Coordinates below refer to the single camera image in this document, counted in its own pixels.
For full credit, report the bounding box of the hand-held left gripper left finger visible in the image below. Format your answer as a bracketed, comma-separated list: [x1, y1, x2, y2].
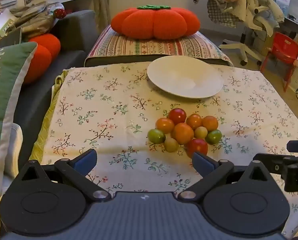
[19, 149, 112, 202]

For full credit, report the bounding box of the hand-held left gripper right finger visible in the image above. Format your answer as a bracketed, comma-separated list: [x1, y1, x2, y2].
[178, 151, 273, 202]

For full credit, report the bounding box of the pile of cherry tomatoes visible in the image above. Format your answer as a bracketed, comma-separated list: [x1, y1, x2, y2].
[147, 108, 223, 158]

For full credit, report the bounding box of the white ribbed plate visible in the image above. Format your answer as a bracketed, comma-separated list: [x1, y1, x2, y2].
[147, 56, 224, 99]

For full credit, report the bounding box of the yellow-green quilted mat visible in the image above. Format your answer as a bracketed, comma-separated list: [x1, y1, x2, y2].
[29, 70, 70, 163]

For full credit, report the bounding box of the floral tablecloth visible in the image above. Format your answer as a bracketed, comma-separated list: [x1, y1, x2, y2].
[39, 61, 298, 240]

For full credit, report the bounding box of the white cushion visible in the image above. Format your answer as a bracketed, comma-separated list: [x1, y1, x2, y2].
[4, 122, 23, 176]

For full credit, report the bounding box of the red plastic chair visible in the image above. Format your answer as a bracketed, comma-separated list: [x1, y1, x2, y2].
[260, 32, 298, 92]

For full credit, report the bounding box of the green snowflake pillow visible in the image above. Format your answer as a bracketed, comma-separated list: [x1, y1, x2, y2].
[0, 42, 38, 197]

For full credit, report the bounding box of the small orange persimmon cushion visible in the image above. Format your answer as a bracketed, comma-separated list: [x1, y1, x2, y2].
[23, 33, 61, 85]

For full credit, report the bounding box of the white office chair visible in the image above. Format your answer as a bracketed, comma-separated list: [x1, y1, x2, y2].
[218, 5, 284, 67]

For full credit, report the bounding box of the striped patterned cushion cover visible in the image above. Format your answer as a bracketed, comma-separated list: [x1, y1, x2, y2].
[84, 26, 234, 67]

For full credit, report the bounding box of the grey sofa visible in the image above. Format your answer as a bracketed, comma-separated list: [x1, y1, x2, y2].
[13, 10, 97, 165]

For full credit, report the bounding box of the clutter of papers and bags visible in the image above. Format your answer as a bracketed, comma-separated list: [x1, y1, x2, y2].
[10, 2, 62, 40]

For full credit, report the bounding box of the large orange persimmon cushion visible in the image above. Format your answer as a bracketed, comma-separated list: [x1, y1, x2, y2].
[111, 4, 201, 40]

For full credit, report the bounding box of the red strawberry plush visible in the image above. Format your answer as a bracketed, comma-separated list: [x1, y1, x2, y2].
[53, 8, 67, 19]

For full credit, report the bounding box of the beige curtain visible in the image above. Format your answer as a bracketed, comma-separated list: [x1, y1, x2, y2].
[93, 0, 112, 28]

